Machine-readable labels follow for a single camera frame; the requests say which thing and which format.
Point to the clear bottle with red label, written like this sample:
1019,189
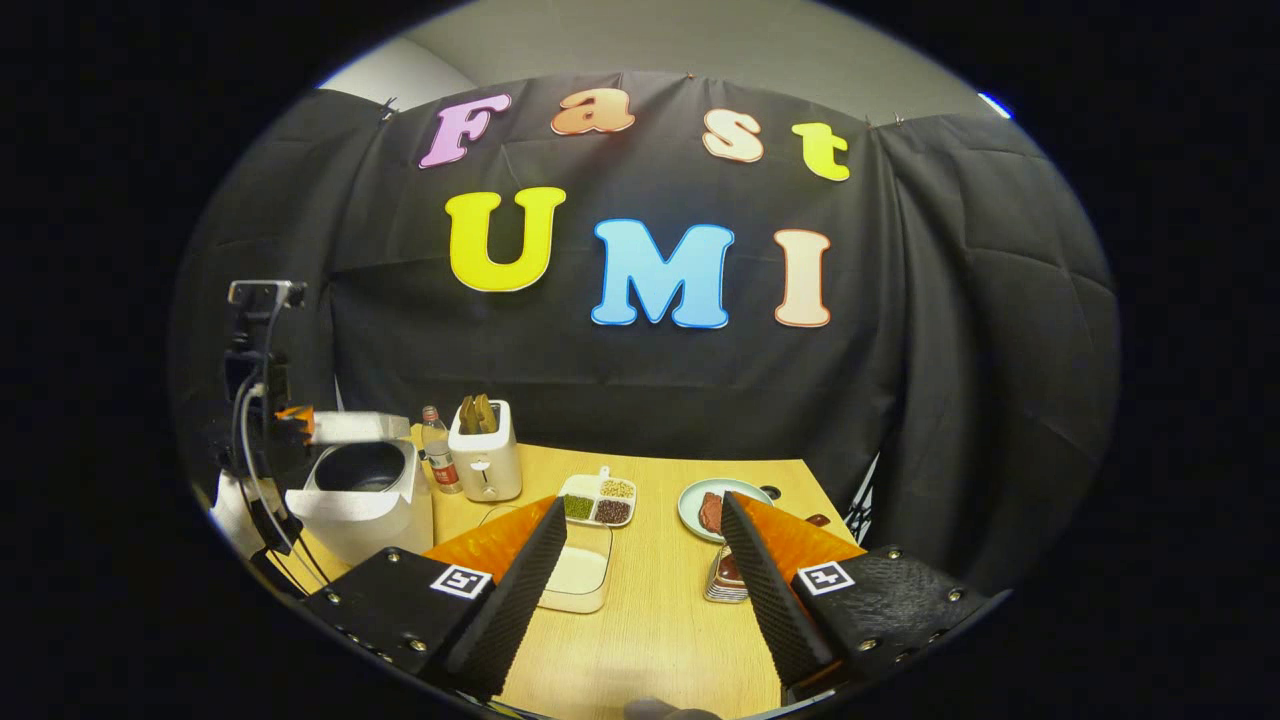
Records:
441,460

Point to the small ceiling light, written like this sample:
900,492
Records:
995,105

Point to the white toaster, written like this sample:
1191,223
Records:
487,465

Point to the white divided dish of beans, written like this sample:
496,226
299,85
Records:
597,498

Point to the dark brown wooden spoon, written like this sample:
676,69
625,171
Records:
728,570

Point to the black binder clip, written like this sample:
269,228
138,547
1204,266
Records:
388,106

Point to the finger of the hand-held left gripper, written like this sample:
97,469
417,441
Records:
297,425

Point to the pale green plate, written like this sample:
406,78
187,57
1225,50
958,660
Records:
745,490

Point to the clear box of rice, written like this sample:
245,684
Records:
585,580

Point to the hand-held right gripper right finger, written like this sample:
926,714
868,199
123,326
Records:
775,600

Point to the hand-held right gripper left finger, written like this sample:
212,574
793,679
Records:
520,590

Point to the red meat slice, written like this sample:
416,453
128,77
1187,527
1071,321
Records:
711,513

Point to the brown toast slice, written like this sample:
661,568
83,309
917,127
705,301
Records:
467,413
486,411

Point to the white rice cooker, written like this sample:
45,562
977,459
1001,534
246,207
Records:
385,520

